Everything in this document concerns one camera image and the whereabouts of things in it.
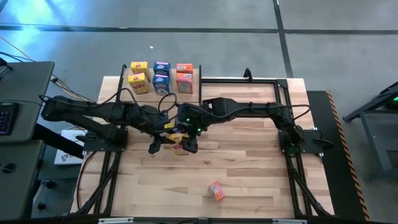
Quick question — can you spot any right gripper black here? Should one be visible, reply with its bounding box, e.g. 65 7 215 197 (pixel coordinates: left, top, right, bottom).
177 104 208 154

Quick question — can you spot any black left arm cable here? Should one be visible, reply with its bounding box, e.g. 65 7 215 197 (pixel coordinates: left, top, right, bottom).
39 88 178 114

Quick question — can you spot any blue Frosted Flakes cereal box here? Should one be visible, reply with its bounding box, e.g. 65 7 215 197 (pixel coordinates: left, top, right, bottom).
153 61 171 77
152 74 171 96

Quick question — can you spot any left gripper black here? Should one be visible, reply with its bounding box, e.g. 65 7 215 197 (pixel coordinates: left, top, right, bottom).
146 116 177 155

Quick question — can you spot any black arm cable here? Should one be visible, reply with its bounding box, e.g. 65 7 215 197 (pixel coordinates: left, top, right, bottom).
39 88 178 114
178 102 312 122

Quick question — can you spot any white printed sheet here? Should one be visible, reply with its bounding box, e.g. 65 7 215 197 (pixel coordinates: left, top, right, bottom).
53 129 85 166

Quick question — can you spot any dark grey desk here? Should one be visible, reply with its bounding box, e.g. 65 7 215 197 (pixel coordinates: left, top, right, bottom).
0 139 45 221
0 61 55 144

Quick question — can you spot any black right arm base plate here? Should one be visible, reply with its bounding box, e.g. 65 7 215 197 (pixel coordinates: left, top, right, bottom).
278 128 334 156

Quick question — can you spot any black keyboard with purple keys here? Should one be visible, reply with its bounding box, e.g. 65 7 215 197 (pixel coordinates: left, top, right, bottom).
0 101 20 136

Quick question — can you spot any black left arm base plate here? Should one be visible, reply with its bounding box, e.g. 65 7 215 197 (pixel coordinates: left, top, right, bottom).
82 127 129 153

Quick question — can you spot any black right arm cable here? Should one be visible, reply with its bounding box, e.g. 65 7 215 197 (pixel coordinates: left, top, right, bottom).
178 102 312 122

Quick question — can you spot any black metal rig frame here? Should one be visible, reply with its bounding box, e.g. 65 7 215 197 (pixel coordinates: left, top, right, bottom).
70 67 335 224

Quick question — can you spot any yellow Corn Pops cereal box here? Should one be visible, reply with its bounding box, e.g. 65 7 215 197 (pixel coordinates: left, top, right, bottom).
167 133 190 156
127 73 150 95
130 61 150 75

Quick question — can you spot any yellow cable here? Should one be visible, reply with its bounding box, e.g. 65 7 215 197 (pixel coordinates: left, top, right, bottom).
0 34 85 100

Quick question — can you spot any white bracket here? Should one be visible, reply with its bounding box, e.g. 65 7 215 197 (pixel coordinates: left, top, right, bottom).
98 217 134 224
272 218 308 224

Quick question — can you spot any orange Mini Wheats cereal box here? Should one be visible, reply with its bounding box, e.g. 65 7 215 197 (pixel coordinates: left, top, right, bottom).
208 181 226 202
176 73 194 95
176 63 194 75

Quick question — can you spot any black mat with hazard stripe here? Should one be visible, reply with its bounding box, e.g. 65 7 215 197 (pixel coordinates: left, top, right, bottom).
306 90 371 222

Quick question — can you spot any grey metal stand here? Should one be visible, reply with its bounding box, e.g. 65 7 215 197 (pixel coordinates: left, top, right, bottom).
343 81 398 183

